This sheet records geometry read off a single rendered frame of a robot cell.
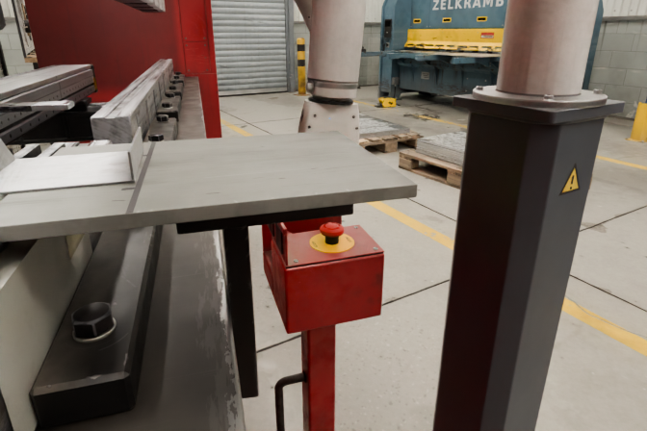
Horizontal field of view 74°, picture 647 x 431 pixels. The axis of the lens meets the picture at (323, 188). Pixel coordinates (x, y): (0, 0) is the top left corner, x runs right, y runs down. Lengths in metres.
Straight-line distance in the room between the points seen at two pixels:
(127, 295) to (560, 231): 0.63
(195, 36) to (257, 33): 5.89
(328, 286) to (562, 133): 0.40
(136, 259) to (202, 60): 2.12
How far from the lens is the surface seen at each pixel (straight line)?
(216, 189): 0.29
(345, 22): 0.69
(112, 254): 0.45
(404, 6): 7.76
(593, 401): 1.74
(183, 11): 2.49
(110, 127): 0.79
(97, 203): 0.30
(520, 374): 0.89
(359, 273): 0.68
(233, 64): 8.19
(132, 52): 2.51
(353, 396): 1.54
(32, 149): 0.47
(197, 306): 0.40
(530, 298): 0.79
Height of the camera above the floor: 1.10
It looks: 20 degrees down
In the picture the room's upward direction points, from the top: straight up
